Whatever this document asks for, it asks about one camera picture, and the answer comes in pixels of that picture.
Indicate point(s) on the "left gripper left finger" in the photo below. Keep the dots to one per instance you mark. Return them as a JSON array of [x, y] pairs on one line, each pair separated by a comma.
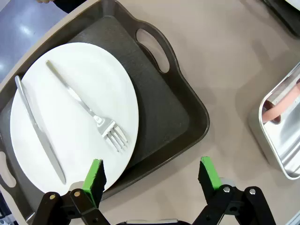
[[93, 182]]

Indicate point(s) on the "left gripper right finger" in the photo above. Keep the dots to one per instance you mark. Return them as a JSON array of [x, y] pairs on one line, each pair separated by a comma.
[[209, 180]]

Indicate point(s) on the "dark grey plastic serving tray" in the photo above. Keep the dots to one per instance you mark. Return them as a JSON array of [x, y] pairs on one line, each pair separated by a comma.
[[159, 105]]

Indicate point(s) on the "white round dinner plate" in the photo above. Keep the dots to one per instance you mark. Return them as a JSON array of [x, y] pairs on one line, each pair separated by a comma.
[[70, 131]]

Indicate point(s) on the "silver metal fork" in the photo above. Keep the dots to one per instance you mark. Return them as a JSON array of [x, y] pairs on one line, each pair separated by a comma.
[[103, 124]]

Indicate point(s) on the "silver metal table knife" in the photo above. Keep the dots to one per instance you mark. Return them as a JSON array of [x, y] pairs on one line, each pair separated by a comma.
[[44, 140]]

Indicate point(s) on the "rectangular stainless steel container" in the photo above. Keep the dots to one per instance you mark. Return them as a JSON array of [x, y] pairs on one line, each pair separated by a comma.
[[286, 145]]

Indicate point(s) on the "dark grey tray with plate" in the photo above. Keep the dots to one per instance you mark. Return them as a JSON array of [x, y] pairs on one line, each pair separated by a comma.
[[281, 16]]

